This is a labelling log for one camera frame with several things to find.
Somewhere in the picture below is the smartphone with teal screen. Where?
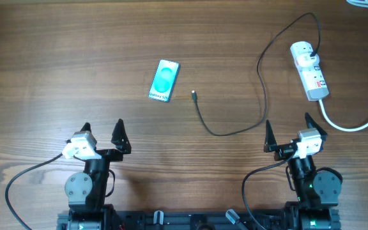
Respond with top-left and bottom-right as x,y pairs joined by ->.
148,59 -> 180,102

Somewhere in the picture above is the white power strip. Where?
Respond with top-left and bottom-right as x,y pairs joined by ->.
290,42 -> 329,101

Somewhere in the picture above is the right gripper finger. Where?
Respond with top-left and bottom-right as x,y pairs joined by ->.
263,120 -> 278,153
305,112 -> 328,141

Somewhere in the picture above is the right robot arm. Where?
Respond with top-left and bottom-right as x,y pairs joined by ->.
264,113 -> 343,230

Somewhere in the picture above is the black USB charging cable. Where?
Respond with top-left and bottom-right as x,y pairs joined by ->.
191,12 -> 321,137

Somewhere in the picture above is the white USB charger plug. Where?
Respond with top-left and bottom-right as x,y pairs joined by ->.
295,53 -> 319,68

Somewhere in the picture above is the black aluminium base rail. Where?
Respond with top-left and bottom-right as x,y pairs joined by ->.
56,209 -> 342,230

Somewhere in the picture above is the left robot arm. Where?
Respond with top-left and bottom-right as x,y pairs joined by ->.
57,119 -> 132,230

